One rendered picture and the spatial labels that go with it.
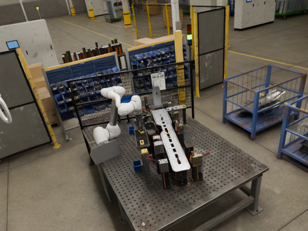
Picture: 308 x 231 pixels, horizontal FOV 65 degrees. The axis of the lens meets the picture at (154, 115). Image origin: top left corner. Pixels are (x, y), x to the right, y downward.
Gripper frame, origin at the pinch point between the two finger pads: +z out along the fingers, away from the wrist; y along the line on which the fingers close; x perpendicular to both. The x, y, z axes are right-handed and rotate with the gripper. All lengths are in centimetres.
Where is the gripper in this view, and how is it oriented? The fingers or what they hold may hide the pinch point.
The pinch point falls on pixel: (140, 128)
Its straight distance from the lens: 280.0
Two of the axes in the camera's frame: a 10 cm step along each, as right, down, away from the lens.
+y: 8.8, -3.1, 3.6
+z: 1.2, 8.7, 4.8
